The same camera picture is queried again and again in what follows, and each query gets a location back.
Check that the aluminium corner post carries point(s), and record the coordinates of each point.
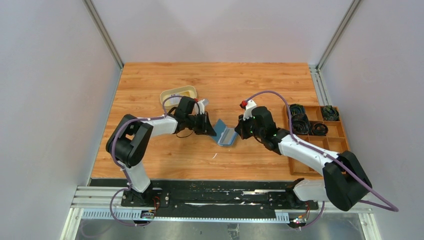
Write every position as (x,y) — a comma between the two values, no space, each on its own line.
(92,11)
(353,7)

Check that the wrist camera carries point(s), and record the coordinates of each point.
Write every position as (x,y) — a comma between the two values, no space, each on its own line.
(248,106)
(201,106)

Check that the aluminium rail frame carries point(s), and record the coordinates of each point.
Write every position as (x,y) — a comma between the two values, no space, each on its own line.
(97,213)

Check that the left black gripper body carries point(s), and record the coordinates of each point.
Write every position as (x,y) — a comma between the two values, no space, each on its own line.
(192,123)

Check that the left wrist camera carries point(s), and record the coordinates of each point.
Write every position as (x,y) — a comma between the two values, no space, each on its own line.
(201,106)

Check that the beige oval tray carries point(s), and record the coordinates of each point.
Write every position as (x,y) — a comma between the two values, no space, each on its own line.
(185,91)

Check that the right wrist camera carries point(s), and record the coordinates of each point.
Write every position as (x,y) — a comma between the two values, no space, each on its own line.
(248,106)

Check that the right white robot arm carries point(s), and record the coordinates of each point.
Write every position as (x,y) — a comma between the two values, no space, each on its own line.
(344,181)

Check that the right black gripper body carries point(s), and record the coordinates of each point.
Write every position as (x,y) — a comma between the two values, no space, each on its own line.
(258,132)

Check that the card in tray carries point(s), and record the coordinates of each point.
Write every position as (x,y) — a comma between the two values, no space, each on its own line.
(174,99)

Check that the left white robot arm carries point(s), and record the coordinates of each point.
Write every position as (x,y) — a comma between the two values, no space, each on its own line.
(128,143)

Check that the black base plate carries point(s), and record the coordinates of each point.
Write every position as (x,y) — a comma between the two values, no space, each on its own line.
(220,199)

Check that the left aluminium corner post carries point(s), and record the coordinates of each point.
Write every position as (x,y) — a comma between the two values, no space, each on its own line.
(92,11)

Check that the blue card holder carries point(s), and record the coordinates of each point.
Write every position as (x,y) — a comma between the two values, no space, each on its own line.
(225,135)

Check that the right aluminium corner post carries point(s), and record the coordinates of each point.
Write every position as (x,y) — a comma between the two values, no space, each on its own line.
(353,7)

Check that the wooden compartment organizer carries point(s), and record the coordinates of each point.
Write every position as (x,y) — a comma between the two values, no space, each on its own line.
(321,126)

